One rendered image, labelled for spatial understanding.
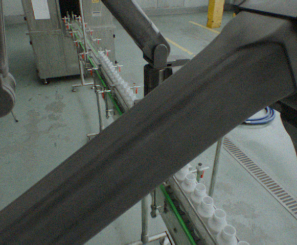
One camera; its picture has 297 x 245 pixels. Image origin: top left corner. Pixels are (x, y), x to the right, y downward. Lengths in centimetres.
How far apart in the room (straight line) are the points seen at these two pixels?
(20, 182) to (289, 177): 261
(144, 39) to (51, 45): 406
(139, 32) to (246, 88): 46
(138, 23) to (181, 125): 46
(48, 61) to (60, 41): 38
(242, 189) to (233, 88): 253
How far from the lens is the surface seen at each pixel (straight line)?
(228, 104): 19
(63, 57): 472
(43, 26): 459
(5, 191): 285
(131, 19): 62
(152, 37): 64
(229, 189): 267
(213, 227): 91
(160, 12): 1097
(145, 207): 179
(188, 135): 19
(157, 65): 66
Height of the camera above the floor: 183
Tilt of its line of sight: 32 degrees down
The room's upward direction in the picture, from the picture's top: straight up
